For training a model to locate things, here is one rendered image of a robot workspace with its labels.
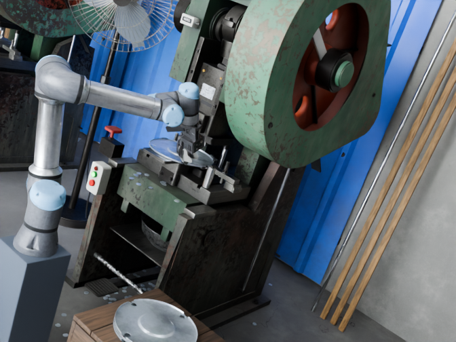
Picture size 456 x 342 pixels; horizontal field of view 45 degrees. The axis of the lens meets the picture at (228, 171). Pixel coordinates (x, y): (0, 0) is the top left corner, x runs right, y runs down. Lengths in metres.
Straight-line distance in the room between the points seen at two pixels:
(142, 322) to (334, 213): 1.76
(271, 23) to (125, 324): 1.09
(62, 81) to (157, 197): 0.75
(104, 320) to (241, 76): 0.93
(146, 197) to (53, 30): 1.38
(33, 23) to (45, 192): 1.57
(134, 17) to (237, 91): 1.19
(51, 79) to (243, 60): 0.62
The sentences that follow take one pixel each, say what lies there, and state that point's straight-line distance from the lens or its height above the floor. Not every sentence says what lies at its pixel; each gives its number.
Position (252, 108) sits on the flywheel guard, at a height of 1.14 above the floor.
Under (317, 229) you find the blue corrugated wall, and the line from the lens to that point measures 3.44.
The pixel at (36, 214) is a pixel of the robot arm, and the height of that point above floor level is 0.60.
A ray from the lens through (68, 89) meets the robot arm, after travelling 1.81.
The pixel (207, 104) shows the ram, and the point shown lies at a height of 1.01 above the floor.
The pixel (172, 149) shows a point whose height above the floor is 0.79.
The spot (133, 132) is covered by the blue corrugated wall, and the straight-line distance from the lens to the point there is 4.35.
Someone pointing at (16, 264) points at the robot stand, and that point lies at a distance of 2.01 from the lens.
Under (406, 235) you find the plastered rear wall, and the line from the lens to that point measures 3.28.
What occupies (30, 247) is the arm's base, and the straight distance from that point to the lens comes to 2.00.
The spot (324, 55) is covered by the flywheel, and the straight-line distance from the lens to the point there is 2.09.
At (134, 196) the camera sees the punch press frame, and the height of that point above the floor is 0.54.
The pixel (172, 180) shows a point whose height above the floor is 0.68.
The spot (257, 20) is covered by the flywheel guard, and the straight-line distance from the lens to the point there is 1.86.
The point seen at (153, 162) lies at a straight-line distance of 2.47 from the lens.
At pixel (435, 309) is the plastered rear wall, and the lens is 3.32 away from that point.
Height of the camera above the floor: 1.46
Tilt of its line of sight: 17 degrees down
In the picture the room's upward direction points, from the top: 19 degrees clockwise
